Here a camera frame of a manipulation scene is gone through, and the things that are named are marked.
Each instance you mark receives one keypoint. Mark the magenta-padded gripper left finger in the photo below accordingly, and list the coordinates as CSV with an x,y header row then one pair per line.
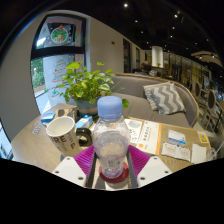
x,y
71,168

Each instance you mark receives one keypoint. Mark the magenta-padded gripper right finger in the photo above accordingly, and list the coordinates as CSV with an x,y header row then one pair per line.
x,y
151,168

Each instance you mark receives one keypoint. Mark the clear bottle with blue cap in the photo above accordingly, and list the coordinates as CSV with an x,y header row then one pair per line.
x,y
111,143

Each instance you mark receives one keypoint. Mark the white leaflet with orange edge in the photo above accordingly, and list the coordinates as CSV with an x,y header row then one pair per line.
x,y
150,136

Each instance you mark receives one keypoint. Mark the blue and white card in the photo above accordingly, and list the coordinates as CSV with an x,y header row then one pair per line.
x,y
176,137

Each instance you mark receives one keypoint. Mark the white printed leaflet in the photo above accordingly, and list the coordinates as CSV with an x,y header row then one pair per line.
x,y
135,128

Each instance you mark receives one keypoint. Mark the small blue white carton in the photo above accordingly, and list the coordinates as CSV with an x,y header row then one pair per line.
x,y
84,121

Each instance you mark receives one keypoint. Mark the white napkin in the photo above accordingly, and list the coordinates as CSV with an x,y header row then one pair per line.
x,y
198,154

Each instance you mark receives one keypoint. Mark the pill blister pack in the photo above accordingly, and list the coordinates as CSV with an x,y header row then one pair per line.
x,y
38,127

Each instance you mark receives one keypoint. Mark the small blue box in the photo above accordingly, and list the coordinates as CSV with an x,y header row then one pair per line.
x,y
48,117

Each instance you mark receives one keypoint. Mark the yellow card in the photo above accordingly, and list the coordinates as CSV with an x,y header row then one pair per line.
x,y
203,137

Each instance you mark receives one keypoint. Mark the crumpled clear plastic cup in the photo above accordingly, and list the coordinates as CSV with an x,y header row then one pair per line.
x,y
212,154

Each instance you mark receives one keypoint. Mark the grey white chevron pillow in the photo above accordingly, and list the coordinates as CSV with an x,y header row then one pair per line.
x,y
165,98

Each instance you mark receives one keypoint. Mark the green potted plant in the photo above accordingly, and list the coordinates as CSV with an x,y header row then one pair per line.
x,y
86,85

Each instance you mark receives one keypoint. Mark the group of wooden chairs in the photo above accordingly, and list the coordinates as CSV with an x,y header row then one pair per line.
x,y
210,100

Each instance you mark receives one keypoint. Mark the large decorated window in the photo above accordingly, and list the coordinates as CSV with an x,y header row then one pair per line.
x,y
60,70

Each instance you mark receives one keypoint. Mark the person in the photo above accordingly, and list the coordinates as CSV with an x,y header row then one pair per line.
x,y
146,67

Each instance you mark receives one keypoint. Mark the group of ceiling lights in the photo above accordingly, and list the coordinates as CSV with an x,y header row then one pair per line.
x,y
125,5

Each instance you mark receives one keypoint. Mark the grey sofa with wooden frame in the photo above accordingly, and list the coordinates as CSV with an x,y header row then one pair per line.
x,y
133,88

